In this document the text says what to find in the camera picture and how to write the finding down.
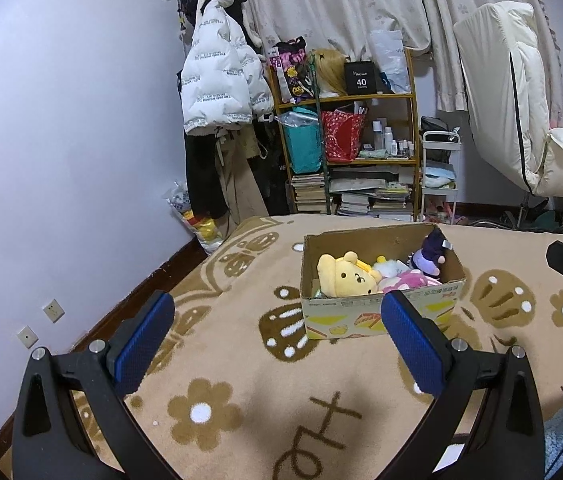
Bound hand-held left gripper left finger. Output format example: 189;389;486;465
12;290;176;480

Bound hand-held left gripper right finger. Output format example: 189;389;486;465
380;290;546;480

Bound magenta plush toy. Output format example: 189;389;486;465
379;268;429;294

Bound printed cardboard box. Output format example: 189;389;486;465
300;223;467;341

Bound white plush toy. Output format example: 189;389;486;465
372;256;408;279

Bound purple plush doll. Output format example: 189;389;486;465
410;231;455;282

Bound yellow bear plush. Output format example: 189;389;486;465
317;252;383;297

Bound beige brown patterned rug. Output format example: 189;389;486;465
0;215;563;480

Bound clear bag of snacks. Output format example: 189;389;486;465
166;180;225;256

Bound wide pile of books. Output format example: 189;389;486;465
331;167;415;221

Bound white rolling cart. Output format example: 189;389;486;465
419;127;463;223

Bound white padded chair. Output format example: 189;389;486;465
454;2;563;201

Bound black hanging coat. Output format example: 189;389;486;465
184;127;232;221

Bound short stack of books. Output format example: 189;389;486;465
290;174;327;213

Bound beige hanging garment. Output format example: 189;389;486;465
216;127;270;223

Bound row of small bottles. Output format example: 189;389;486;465
371;119;415;157

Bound wooden shelf with items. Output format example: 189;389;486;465
266;50;422;223

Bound red patterned bag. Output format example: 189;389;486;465
320;110;367;163

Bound teal bag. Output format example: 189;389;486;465
281;106;323;175

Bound green thin pole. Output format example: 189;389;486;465
310;55;333;216

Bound clear plastic bag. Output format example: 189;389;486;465
369;29;411;93

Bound black paper box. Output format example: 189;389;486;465
344;61;382;96

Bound white puffer jacket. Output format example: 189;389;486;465
182;0;275;136

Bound blonde wig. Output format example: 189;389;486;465
309;48;349;98

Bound black patterned tote bag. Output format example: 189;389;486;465
268;36;318;103

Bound cream patterned curtains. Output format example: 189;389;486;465
232;0;562;113

